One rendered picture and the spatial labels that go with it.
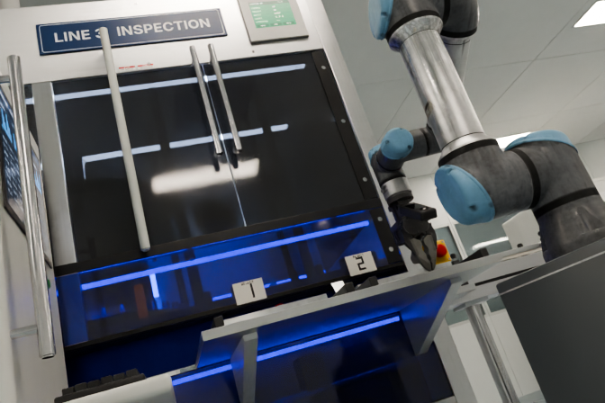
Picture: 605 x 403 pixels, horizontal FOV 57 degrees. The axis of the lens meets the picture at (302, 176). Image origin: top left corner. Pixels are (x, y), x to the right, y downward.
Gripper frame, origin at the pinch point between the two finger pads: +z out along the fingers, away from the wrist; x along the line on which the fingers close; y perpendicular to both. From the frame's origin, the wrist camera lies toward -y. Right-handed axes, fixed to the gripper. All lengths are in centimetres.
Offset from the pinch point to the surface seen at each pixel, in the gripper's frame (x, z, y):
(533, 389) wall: -325, 68, 488
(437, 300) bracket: 0.5, 8.0, 2.9
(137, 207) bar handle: 66, -39, 19
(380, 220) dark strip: -3.7, -22.6, 26.2
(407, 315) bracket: 0.5, 7.1, 22.9
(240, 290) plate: 43, -12, 27
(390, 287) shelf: 18.2, 4.9, -12.8
